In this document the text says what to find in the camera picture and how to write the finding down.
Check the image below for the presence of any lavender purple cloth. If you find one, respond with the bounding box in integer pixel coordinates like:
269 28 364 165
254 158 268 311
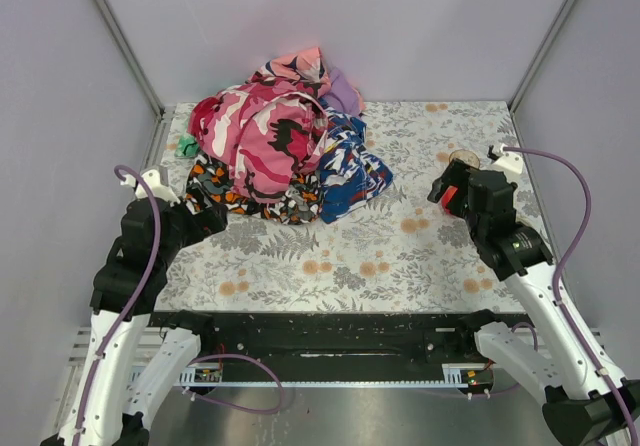
322 68 365 116

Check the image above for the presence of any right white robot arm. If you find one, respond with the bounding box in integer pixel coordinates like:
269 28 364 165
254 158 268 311
428 145 639 445

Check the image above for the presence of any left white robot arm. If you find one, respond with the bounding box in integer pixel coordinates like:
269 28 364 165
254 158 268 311
43 165 227 445

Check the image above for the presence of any orange grey black cloth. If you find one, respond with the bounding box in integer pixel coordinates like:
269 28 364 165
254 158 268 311
184 151 325 226

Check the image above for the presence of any green patterned cloth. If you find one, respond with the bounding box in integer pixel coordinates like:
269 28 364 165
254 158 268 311
174 134 200 159

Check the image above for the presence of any blue patterned cloth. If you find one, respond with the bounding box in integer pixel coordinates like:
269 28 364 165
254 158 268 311
316 107 394 224

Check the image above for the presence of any pink camouflage cloth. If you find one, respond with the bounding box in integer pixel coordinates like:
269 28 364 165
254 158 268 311
188 78 329 204

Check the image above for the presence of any peach pink patterned cloth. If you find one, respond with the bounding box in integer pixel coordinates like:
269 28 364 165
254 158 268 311
248 47 331 98

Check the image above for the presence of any red apple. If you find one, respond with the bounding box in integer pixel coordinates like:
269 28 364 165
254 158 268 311
440 186 457 214

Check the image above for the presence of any clear yellowish glass cup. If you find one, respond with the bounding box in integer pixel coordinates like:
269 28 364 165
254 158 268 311
449 149 480 168

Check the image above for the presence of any floral patterned table mat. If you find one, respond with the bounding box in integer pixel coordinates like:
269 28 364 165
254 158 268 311
156 101 521 313

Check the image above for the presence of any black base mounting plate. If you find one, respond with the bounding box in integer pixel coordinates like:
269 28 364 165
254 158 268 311
149 310 521 383

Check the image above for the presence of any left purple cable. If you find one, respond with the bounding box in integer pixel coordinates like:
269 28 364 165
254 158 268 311
69 164 164 446

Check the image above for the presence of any purple cable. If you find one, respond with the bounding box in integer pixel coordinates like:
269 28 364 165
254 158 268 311
69 164 164 446
502 146 636 446

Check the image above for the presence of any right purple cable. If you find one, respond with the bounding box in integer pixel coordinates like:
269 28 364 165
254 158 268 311
502 146 636 446

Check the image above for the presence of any white slotted cable duct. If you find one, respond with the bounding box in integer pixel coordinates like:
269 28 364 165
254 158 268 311
128 363 494 388

